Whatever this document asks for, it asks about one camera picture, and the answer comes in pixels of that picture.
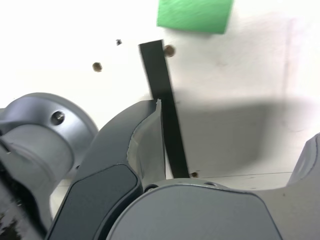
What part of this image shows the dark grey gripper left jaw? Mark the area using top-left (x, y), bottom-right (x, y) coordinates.
top-left (46, 99), bottom-right (168, 240)

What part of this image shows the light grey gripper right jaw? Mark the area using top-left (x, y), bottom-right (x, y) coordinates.
top-left (107, 131), bottom-right (320, 240)

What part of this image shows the green cube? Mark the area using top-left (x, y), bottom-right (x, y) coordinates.
top-left (156, 0), bottom-right (235, 35)

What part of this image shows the black tape strip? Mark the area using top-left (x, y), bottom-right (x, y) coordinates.
top-left (138, 39), bottom-right (190, 179)

